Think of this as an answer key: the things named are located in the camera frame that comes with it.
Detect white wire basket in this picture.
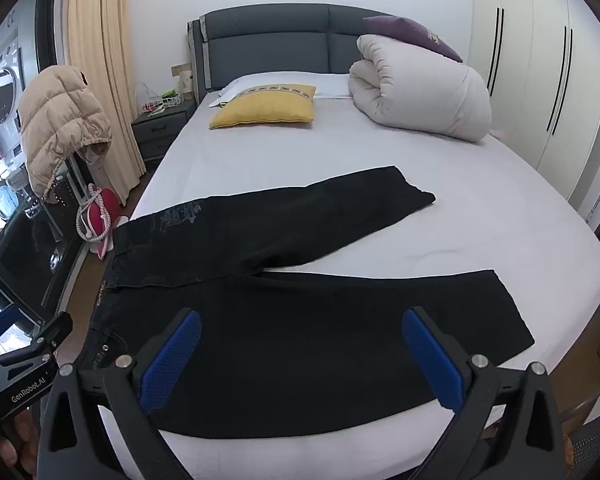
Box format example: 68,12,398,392
140,91,183,113

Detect white washing machine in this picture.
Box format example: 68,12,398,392
0,50,36,161

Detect cream wardrobe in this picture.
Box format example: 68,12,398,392
467,0,600,221

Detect white pillow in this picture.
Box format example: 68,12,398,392
209,74,353,108

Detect grey nightstand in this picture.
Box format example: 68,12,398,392
131,102,197,161

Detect purple pillow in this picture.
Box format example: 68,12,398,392
362,15,464,63

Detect beige curtain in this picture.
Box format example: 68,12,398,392
67,0,147,206

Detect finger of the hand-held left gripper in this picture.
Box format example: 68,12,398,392
0,306,21,357
0,311,74,361

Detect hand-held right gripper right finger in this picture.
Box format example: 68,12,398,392
401,305,566,480

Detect beige pillow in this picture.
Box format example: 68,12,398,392
348,34,493,143

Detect bed with grey headboard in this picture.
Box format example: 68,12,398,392
55,3,600,480

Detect black pants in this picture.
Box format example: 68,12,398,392
75,165,536,440

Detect beige puffer jacket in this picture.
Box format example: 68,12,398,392
18,65,113,201

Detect person's left hand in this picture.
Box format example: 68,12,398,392
0,400,43,478

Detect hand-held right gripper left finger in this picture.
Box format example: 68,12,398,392
37,306,203,480

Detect yellow pillow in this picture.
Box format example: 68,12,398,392
210,84,317,130

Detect grey mesh chair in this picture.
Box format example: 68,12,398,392
565,400,600,480

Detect red bag with rope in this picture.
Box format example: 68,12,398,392
76,184,129,260

